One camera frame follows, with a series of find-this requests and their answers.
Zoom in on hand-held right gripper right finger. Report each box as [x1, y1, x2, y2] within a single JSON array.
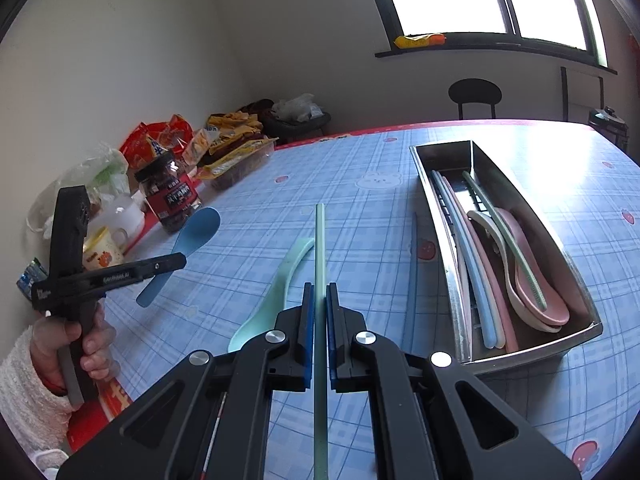
[[326, 282, 583, 480]]

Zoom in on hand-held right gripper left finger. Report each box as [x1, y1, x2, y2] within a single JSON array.
[[56, 282, 316, 480]]

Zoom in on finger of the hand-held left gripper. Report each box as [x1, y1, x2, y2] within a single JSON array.
[[131, 252, 188, 283]]

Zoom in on blue spoon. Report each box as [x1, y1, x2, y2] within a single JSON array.
[[136, 206, 222, 308]]

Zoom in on mint green spoon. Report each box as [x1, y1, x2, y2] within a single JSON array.
[[227, 237, 316, 354]]

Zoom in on green chopstick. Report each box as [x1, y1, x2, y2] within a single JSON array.
[[461, 170, 550, 308], [312, 202, 330, 480]]

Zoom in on pink chopstick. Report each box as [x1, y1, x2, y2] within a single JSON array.
[[440, 176, 520, 354]]

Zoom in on cream spoon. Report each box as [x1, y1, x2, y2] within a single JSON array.
[[466, 210, 563, 333]]

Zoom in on stainless steel utensil tray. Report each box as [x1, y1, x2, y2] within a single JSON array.
[[409, 140, 603, 376]]

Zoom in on pink spoon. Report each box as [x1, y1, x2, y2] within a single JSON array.
[[492, 208, 571, 328]]

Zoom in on person's left hand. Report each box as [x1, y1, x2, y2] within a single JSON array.
[[30, 304, 122, 395]]

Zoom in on cream cup with orange print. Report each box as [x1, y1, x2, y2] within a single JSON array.
[[81, 226, 126, 272]]

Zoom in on white plastic container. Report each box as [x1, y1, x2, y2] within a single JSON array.
[[87, 194, 146, 246]]

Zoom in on green and white plastic bag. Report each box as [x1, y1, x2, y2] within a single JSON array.
[[26, 142, 132, 233]]

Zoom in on red label snack jar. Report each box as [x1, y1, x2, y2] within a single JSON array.
[[134, 152, 203, 233]]

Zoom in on blue printed packet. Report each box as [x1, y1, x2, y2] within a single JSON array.
[[16, 257, 48, 297]]

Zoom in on red snack bag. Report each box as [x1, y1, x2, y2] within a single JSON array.
[[119, 115, 193, 168]]

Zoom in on orange striped snack packet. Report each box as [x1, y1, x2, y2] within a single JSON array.
[[181, 127, 213, 166]]

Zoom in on yellow label snack tray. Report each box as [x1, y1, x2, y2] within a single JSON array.
[[197, 136, 278, 191]]

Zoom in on yellow snack bags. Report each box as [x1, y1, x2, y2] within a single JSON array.
[[206, 111, 265, 153]]

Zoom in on blue plaid table mat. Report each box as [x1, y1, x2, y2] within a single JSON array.
[[97, 120, 640, 480]]

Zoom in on dark maroon bag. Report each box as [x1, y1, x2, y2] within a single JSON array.
[[240, 99, 276, 121]]

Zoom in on black stool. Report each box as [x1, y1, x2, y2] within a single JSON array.
[[262, 112, 332, 146]]

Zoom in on black round chair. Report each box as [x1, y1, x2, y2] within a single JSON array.
[[447, 78, 502, 121]]

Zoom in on yellow packet with orange end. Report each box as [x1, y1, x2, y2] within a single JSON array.
[[394, 33, 446, 50]]

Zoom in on dark pressure cooker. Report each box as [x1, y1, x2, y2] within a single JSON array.
[[587, 105, 630, 153]]

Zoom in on black metal frame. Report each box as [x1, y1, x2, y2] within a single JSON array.
[[560, 66, 607, 123]]

